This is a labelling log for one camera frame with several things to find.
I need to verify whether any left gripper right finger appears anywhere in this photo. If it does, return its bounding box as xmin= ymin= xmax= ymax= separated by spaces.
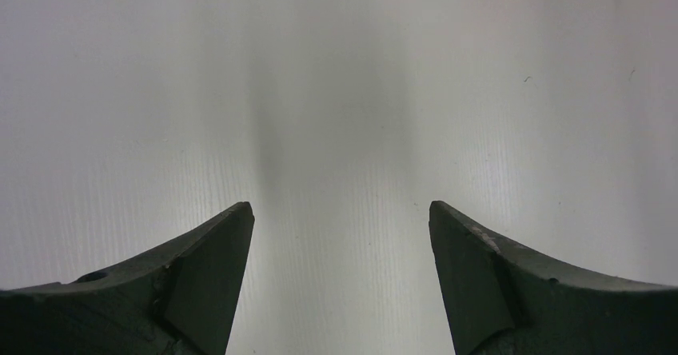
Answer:
xmin=429 ymin=201 xmax=677 ymax=354

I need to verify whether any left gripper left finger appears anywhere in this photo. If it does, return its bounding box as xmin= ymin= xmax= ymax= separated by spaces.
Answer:
xmin=1 ymin=202 xmax=255 ymax=354

